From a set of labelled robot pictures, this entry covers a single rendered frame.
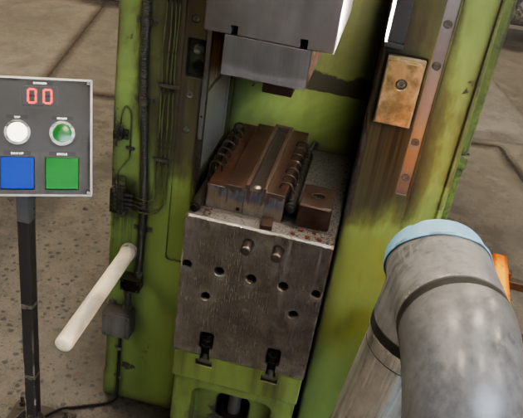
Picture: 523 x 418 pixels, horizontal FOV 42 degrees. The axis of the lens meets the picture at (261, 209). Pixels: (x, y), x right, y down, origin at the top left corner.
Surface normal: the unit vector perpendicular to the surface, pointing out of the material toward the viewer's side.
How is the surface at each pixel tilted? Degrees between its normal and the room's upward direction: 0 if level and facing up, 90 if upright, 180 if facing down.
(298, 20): 90
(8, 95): 60
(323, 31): 90
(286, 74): 90
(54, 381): 0
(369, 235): 90
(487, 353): 40
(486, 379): 48
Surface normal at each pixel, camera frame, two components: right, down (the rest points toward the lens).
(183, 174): -0.20, 0.47
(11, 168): 0.27, 0.02
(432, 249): -0.31, -0.83
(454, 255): -0.01, -0.87
